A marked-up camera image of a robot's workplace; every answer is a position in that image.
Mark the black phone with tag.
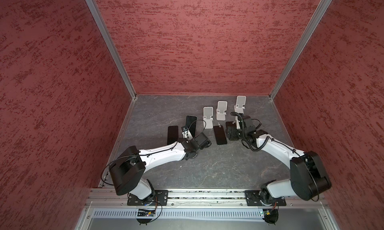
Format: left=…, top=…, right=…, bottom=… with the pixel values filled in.
left=213, top=125, right=228, bottom=146
left=226, top=122, right=237, bottom=129

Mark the white phone stand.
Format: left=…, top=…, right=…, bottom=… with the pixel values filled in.
left=216, top=101, right=228, bottom=121
left=234, top=96, right=247, bottom=114

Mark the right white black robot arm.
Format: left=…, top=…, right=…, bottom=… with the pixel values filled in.
left=227, top=112, right=332, bottom=206

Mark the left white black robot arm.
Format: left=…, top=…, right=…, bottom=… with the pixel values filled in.
left=106, top=132, right=212, bottom=205

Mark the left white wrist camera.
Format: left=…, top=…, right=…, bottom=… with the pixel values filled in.
left=182, top=126, right=193, bottom=140

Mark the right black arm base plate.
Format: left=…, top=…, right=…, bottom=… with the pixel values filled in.
left=245, top=190, right=287, bottom=207

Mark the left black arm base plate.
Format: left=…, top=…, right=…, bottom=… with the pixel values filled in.
left=127, top=190, right=169, bottom=207

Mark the white slotted cable duct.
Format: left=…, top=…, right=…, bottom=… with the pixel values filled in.
left=92, top=209, right=264, bottom=222

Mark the right circuit board with wires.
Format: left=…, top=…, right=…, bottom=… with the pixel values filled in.
left=263, top=203, right=279, bottom=225

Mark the circuit board with wires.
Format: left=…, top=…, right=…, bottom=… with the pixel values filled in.
left=136, top=197, right=164, bottom=225
left=263, top=203, right=279, bottom=225

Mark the left circuit board with wires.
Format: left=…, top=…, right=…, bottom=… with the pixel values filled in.
left=136, top=197, right=164, bottom=225

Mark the aluminium front rail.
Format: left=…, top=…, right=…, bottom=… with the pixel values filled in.
left=86, top=188, right=330, bottom=209

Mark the right aluminium corner post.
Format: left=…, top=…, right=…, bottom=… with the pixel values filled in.
left=269, top=0, right=333, bottom=101

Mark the aluminium corner post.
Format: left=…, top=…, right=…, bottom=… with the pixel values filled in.
left=269, top=0, right=333, bottom=101
left=85, top=0, right=137, bottom=101

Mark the left aluminium corner post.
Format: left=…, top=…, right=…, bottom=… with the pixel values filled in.
left=85, top=0, right=137, bottom=101

